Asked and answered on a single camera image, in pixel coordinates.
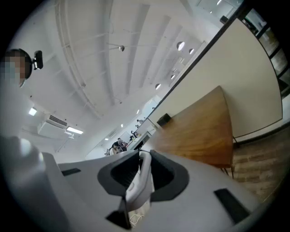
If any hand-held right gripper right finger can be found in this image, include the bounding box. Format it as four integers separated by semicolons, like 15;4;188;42
149;149;190;203

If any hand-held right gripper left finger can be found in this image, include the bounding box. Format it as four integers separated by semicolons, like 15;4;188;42
97;149;140;229

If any white calculator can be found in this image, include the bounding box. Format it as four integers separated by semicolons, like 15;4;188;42
126;150;153;213

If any black tissue box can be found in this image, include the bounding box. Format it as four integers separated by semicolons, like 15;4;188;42
156;113;172;128

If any white air conditioner unit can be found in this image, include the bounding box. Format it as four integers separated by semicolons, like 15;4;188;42
37;114;68;139

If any dark wooden ladder shelf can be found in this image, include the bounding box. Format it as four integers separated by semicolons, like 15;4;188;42
235;6;290;98

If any person with headset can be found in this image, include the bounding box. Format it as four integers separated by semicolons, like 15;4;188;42
4;48;32;88

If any cream partition with dark rail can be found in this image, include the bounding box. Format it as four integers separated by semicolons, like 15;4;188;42
133;18;284;155

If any black head-worn camera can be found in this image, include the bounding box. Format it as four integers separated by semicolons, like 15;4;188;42
33;50;44;70

